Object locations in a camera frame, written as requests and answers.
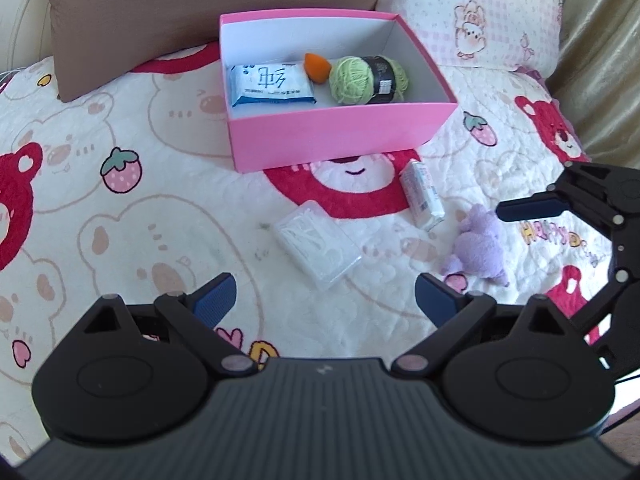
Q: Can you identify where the purple plush toy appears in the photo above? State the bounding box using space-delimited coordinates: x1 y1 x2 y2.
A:
440 204 509 286

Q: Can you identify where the clear plastic box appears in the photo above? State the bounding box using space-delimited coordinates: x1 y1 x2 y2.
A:
273 200 362 289

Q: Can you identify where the orange makeup sponge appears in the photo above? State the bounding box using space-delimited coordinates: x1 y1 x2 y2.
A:
304 52 332 84

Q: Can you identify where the beige curtain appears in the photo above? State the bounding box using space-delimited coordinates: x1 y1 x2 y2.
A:
548 0 639 168

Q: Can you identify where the white bear print blanket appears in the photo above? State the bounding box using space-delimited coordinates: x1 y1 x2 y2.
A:
0 41 622 466

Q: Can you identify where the pink checked pillow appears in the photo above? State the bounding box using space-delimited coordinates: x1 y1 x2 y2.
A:
376 0 563 76

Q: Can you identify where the green yarn ball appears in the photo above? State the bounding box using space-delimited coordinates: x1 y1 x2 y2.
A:
329 55 409 105

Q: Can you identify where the pink cardboard box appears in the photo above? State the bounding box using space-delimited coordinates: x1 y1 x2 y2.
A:
219 9 458 172

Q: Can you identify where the blue white tissue pack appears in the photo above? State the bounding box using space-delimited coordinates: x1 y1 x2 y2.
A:
229 63 316 107

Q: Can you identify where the brown embroidered pillow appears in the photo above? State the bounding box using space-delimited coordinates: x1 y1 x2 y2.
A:
43 0 391 104

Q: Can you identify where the cream bed headboard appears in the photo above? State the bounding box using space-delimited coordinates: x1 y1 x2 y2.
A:
0 0 52 72

